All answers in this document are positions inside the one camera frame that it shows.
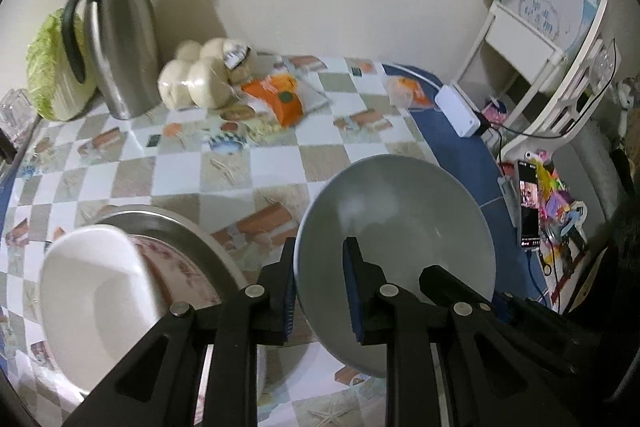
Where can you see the round floral plate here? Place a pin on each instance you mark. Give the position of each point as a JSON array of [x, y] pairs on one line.
[[185, 277]]

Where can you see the napa cabbage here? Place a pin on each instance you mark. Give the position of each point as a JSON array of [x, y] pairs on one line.
[[45, 72]]

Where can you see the white charger box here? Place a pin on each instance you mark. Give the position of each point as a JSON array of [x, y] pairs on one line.
[[457, 112]]

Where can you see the pale blue printed bowl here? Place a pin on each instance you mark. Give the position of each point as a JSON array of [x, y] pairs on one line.
[[400, 217]]

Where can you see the round steel plate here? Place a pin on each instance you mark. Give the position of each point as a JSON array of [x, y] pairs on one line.
[[200, 232]]

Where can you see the colourful printed packets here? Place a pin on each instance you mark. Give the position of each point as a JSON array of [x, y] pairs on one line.
[[560, 207]]

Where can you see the blue striped cloth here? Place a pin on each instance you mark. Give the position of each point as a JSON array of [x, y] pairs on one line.
[[450, 157]]

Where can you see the clear packet with orange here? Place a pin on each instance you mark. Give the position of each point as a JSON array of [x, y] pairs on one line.
[[407, 89]]

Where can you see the orange snack packet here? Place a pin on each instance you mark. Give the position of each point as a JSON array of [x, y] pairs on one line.
[[285, 99]]

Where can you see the white printed box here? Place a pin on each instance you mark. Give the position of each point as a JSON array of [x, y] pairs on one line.
[[550, 2]]

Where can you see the bag of steamed buns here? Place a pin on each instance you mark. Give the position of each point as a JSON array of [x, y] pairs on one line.
[[200, 79]]

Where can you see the grey cushion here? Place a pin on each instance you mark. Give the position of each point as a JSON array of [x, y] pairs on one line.
[[595, 167]]

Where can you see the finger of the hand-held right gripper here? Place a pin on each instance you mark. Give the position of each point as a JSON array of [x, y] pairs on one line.
[[435, 282], [530, 322]]

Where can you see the steel thermos jug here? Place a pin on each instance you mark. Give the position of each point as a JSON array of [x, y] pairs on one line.
[[125, 57]]

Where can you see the white square plate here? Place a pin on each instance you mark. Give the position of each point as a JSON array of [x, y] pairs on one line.
[[85, 307]]

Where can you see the clear drinking glass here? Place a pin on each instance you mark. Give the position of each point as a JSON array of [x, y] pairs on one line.
[[17, 112]]

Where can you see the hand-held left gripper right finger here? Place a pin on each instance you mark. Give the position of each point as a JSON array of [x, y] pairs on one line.
[[352, 297]]

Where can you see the smartphone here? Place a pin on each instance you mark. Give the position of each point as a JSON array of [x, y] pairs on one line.
[[527, 207]]

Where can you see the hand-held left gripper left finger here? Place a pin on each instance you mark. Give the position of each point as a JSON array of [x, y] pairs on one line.
[[287, 302]]

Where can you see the white chair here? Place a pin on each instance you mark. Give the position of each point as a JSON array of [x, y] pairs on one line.
[[520, 37]]

